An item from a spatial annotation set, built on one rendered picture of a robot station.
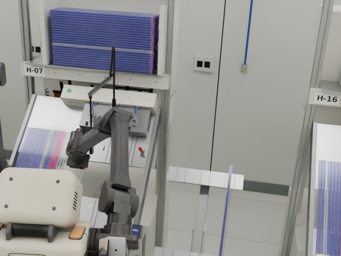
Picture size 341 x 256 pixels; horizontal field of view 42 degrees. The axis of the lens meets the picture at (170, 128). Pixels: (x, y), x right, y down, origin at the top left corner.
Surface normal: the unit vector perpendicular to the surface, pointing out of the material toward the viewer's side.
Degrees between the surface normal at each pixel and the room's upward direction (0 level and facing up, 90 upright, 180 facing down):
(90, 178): 0
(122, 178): 36
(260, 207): 0
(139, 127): 43
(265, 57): 90
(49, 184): 48
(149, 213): 0
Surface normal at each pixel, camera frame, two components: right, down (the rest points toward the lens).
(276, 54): -0.18, 0.36
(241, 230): 0.04, -0.93
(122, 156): 0.50, -0.61
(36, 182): 0.01, -0.35
